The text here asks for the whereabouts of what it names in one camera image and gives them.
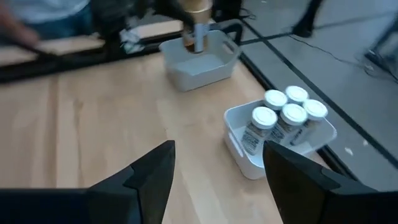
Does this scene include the black round stand base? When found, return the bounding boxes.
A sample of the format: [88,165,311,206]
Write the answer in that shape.
[291,0,325,38]

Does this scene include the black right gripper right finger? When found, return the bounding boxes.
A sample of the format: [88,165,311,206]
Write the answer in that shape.
[262,140,398,224]

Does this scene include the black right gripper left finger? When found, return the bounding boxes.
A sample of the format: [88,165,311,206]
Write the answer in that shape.
[0,140,176,224]

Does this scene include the person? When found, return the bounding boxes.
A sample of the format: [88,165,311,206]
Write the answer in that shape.
[0,0,93,47]

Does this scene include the black aluminium table frame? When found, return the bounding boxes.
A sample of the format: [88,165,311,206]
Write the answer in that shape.
[0,19,398,184]

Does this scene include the white lid spice jar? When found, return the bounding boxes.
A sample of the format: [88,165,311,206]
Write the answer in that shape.
[284,85,310,106]
[263,89,289,111]
[267,103,309,146]
[290,98,329,147]
[241,106,279,156]

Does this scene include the white plastic bin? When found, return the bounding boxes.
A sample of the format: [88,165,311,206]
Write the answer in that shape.
[223,98,338,180]
[159,29,242,93]

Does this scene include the black floor cable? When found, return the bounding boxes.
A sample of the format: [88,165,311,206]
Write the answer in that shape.
[287,33,377,74]

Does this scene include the white crumpled bag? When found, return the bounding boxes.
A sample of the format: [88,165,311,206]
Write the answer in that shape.
[119,27,146,54]

